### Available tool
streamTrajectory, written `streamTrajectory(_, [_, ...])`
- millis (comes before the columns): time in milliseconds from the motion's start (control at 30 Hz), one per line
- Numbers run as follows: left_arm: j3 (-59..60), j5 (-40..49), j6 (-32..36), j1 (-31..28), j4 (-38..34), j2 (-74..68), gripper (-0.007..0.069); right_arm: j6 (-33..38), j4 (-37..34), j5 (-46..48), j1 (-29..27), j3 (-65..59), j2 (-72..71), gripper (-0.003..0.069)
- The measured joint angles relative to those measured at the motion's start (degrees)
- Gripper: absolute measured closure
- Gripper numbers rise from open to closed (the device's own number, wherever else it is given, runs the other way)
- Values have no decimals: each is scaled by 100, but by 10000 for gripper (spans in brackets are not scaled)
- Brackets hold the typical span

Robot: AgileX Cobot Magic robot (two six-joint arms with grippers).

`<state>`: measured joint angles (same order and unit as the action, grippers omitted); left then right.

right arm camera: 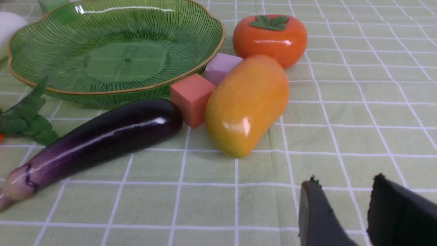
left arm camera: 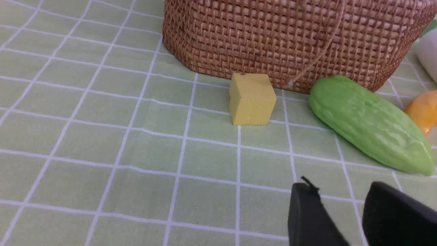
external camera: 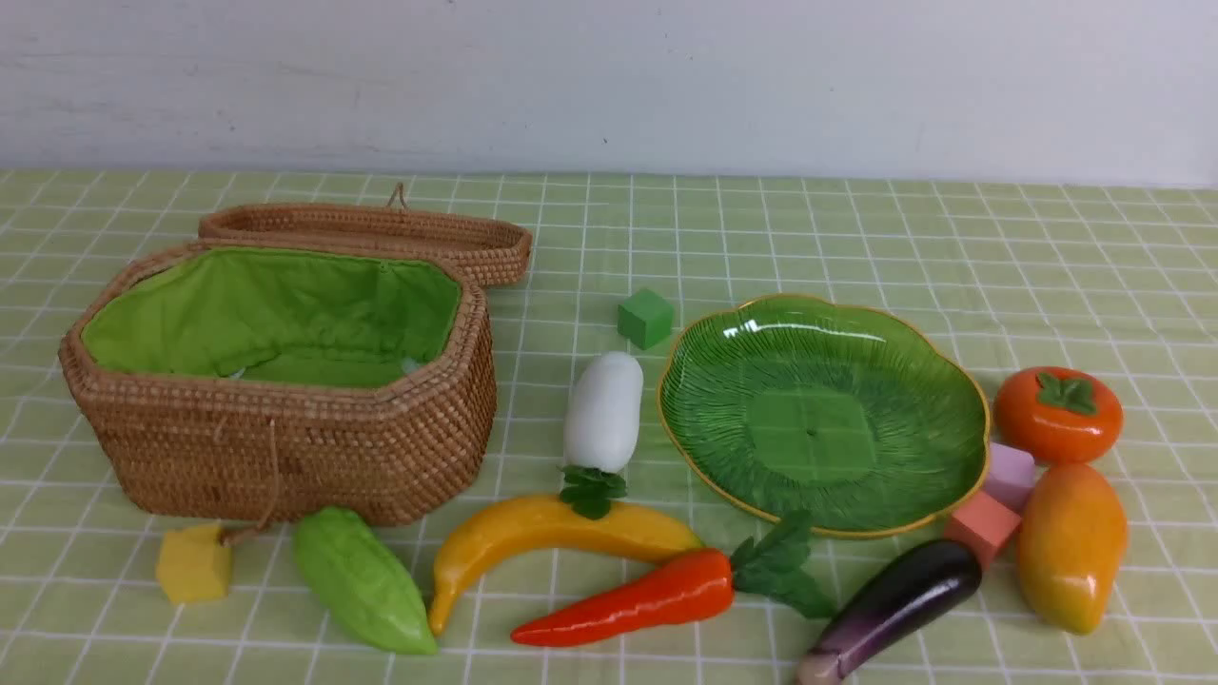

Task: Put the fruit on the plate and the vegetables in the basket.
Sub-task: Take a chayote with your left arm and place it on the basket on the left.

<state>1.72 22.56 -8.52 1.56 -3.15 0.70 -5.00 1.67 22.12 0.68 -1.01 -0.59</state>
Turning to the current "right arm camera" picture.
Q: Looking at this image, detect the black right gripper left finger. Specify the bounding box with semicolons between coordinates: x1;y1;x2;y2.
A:
298;176;356;246

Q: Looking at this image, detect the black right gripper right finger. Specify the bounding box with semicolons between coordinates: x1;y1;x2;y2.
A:
367;174;437;246

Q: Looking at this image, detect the yellow orange mango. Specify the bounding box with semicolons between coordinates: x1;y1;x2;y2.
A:
205;54;290;159

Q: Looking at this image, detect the orange persimmon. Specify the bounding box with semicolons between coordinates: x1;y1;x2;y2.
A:
232;14;308;70

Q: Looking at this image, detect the purple eggplant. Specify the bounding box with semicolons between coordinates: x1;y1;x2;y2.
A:
1;98;184;211

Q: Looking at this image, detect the orange carrot with leaves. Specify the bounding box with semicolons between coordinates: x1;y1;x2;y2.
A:
0;76;59;146

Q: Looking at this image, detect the white radish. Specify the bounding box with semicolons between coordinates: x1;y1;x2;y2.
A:
0;11;29;61

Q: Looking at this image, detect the checkered green tablecloth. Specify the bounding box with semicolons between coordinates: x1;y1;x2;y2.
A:
0;0;437;246

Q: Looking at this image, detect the red foam cube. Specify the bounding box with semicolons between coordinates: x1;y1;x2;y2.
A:
170;73;216;128

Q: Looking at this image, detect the pink foam cube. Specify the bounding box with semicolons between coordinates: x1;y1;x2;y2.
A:
205;53;243;85

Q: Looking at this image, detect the green glass leaf plate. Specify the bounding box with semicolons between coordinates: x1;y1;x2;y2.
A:
8;0;226;108

